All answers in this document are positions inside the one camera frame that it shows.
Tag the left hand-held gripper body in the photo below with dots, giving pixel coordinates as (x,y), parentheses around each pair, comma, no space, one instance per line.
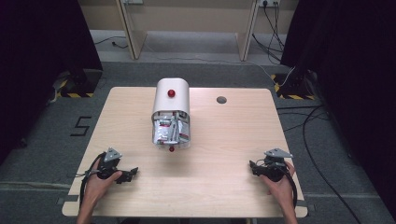
(109,163)

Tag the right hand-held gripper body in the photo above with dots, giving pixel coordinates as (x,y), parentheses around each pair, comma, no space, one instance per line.
(274,168)

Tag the person's right hand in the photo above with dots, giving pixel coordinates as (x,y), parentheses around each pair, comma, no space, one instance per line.
(280,189)

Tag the person's left hand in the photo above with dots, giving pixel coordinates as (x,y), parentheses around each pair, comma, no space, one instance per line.
(98,186)

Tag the light wooden table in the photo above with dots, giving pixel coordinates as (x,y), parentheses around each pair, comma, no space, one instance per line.
(218,161)

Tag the pile of silver packets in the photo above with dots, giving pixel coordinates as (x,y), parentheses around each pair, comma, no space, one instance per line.
(166,130)

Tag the white drawer with red knob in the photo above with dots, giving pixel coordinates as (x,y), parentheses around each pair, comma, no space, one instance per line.
(186,141)

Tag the stand base with striped tape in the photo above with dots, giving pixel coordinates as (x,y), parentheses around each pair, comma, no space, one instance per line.
(77,85)
(294,88)

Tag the black curtain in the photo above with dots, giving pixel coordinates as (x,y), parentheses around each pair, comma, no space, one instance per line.
(358,77)
(37,62)

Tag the white power strip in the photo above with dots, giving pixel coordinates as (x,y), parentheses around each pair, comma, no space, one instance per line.
(269,2)

